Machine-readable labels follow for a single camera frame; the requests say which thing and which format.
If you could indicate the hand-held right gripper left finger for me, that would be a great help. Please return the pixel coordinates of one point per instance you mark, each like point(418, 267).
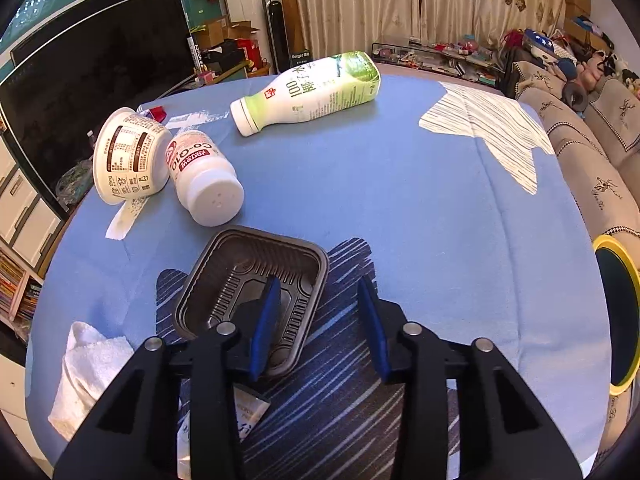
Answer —
point(264, 325)

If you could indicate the black bag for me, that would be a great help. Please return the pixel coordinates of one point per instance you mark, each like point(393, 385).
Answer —
point(222, 55)

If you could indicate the white pill bottle pink label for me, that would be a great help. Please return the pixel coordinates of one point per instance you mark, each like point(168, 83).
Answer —
point(210, 195)

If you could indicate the pile of plush toys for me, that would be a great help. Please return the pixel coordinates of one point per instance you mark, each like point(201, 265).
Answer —
point(600, 67)

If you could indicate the beige embroidered curtain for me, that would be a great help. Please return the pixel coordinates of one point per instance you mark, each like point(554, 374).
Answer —
point(490, 0)
point(350, 5)

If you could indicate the yellow rimmed green bin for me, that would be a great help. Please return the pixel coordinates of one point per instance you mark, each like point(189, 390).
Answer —
point(620, 310)

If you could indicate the white paper receipt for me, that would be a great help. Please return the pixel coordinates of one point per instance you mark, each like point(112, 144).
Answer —
point(125, 220)

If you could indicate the clear plastic wrapper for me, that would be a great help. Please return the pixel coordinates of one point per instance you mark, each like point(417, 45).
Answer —
point(200, 117)

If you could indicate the white drawer unit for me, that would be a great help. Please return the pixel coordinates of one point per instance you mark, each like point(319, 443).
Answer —
point(30, 225)

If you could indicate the beige sofa with deer covers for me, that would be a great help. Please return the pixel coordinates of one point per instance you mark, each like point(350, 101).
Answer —
point(585, 150)

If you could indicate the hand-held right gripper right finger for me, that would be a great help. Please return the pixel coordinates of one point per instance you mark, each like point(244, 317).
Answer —
point(372, 325)

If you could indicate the white towel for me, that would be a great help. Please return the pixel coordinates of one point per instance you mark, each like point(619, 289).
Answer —
point(85, 370)

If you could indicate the open cardboard box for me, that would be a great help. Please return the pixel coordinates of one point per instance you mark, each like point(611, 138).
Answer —
point(215, 30)

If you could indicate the white long box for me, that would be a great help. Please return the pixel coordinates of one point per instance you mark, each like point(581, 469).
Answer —
point(195, 52)

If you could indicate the red bag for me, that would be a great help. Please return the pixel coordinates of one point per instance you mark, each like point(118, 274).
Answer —
point(248, 50)

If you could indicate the green and white plastic bottle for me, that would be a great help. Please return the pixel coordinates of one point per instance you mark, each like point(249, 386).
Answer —
point(310, 95)

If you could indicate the shelf of books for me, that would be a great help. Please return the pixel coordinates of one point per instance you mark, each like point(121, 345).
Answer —
point(15, 285)

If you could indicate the blue star plush pillow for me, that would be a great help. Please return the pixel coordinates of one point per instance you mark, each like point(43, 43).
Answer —
point(537, 39)

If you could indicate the grey neck pillow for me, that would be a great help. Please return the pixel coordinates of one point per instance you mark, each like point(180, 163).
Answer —
point(570, 95)

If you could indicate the small clear water bottle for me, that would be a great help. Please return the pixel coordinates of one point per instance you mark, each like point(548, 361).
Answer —
point(91, 140)

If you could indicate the blue printed tablecloth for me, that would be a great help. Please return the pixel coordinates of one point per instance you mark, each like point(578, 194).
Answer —
point(425, 210)

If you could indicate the large black television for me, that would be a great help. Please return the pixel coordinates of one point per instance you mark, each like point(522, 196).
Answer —
point(100, 75)

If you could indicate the black television behind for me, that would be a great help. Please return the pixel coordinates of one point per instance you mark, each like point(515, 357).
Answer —
point(75, 22)

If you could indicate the cluttered glass low table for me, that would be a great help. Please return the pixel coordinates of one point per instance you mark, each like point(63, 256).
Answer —
point(440, 57)

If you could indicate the black plastic food tray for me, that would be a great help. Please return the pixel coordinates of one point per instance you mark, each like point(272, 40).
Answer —
point(240, 260)

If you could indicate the white sachet packet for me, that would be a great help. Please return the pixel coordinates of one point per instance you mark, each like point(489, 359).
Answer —
point(250, 410)

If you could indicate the black tower fan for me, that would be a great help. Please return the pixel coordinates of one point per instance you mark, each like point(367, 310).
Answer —
point(277, 30)

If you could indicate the white yogurt cup brown label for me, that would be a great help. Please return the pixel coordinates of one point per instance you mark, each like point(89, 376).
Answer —
point(130, 160)

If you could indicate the stack of cardboard boxes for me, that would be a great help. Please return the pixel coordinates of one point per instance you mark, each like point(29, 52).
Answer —
point(577, 5)

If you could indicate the small red blue box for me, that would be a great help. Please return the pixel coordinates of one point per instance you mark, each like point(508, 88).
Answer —
point(157, 112)

